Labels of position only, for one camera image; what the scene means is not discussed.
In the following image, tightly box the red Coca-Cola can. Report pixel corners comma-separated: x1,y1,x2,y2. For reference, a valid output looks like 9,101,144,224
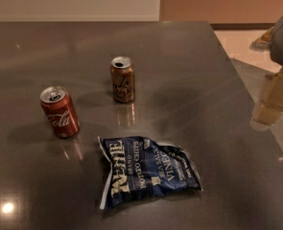
40,86,80,138

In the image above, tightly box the blue potato chip bag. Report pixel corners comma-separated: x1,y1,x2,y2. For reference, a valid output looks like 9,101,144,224
98,136,202,210

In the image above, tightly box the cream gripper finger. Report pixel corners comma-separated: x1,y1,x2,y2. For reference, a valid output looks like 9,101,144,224
252,67,283,126

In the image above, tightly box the brown LaCroix can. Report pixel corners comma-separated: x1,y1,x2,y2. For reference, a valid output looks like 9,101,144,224
110,56,135,103

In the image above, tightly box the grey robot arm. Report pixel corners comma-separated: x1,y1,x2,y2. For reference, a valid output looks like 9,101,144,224
252,15,283,127

